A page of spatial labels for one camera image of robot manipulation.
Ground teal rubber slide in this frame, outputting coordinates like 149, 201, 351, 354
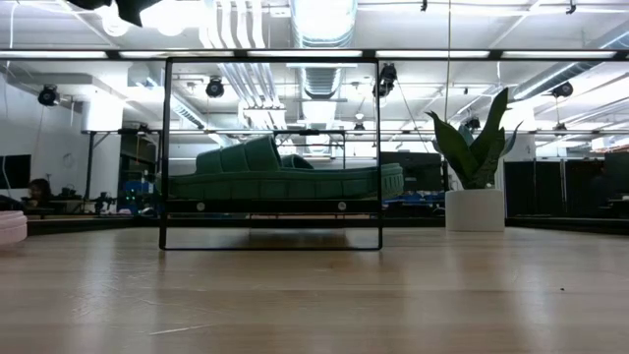
155, 135, 405, 202

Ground silver ventilation duct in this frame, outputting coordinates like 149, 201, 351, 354
289, 0, 359, 99

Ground pink rubber slide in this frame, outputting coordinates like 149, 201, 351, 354
0, 209, 29, 247

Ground person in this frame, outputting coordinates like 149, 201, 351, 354
22, 177, 54, 208

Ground green artificial snake plant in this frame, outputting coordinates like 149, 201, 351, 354
425, 87, 523, 191

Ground black metal frame shelf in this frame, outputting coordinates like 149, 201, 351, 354
158, 56, 384, 252

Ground white cylindrical plant pot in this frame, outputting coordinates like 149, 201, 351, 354
444, 188, 506, 233

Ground black round ceiling fixture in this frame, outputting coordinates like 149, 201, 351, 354
37, 84, 61, 107
372, 62, 398, 98
204, 77, 226, 99
550, 81, 575, 99

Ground black monitor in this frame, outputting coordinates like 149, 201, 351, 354
0, 153, 32, 191
603, 151, 629, 196
380, 150, 443, 194

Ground black partition panels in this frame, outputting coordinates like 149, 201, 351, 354
503, 159, 605, 218

